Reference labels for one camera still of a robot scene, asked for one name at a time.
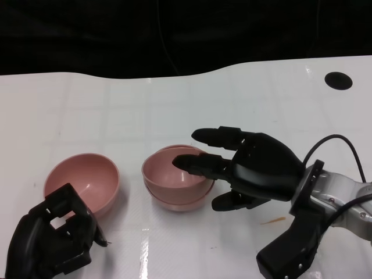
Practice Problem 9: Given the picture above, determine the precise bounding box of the black round table grommet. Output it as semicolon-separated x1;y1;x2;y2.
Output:
324;71;353;91

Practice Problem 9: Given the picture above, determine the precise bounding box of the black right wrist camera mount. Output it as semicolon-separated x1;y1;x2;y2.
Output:
255;159;326;276

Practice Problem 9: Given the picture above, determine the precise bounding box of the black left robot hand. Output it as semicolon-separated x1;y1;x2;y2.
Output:
5;183;110;279

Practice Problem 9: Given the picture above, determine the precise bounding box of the pink plastic bowl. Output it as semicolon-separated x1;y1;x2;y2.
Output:
144;144;216;212
141;146;216;201
43;153;120;219

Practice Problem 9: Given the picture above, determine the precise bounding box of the orange wooden sliver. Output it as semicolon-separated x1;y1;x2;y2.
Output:
260;216;286;226

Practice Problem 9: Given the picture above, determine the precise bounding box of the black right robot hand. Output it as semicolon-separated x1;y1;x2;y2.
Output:
173;126;306;212

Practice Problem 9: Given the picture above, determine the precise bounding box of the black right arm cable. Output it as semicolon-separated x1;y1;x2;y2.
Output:
302;134;372;230

